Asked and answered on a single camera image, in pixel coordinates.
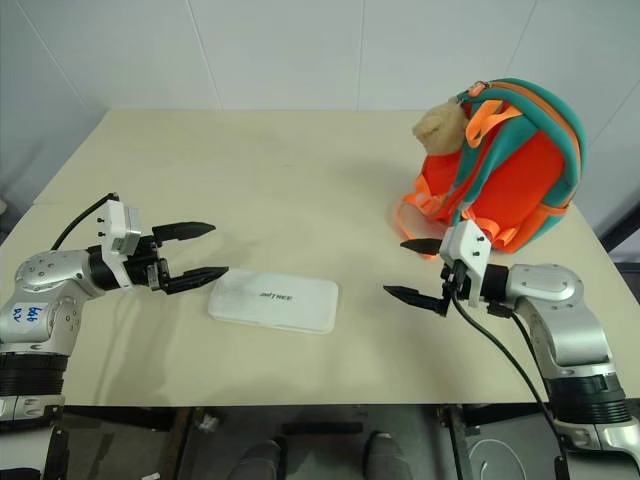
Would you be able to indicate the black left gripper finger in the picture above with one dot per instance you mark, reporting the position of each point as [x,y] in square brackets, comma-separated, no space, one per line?
[182,230]
[192,279]

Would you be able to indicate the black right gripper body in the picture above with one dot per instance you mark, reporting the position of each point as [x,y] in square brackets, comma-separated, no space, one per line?
[451,280]

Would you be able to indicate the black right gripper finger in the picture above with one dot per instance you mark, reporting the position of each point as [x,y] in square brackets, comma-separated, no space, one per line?
[421,246]
[415,298]

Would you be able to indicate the white pouch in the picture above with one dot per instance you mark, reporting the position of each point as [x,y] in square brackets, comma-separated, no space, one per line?
[274,299]

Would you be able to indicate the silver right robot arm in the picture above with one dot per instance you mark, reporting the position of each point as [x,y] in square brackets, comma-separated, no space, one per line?
[560,320]

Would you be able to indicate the dark rounded left foot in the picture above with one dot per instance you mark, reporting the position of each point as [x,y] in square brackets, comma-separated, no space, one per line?
[255,460]

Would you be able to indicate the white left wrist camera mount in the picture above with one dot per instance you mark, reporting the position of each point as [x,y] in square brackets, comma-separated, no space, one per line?
[116,227]

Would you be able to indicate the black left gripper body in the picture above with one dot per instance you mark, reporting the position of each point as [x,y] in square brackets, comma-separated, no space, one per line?
[145,262]

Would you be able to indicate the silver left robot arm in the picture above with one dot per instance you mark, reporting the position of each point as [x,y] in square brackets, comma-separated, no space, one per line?
[50,280]

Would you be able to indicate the dark rounded foot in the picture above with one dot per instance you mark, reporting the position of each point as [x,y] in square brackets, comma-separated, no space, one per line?
[255,460]
[382,456]

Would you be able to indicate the orange and teal backpack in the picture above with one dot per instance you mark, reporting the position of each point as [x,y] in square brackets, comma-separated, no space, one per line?
[515,165]

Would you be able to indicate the black table frame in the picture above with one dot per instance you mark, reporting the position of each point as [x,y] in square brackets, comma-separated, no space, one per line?
[280,430]

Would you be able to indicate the dark rounded right foot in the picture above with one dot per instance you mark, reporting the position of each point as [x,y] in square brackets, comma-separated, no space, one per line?
[382,456]

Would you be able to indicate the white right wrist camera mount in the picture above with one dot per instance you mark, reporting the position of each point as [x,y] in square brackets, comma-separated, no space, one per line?
[467,250]

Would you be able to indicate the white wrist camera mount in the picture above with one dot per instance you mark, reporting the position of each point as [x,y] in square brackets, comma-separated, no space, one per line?
[467,250]
[116,227]

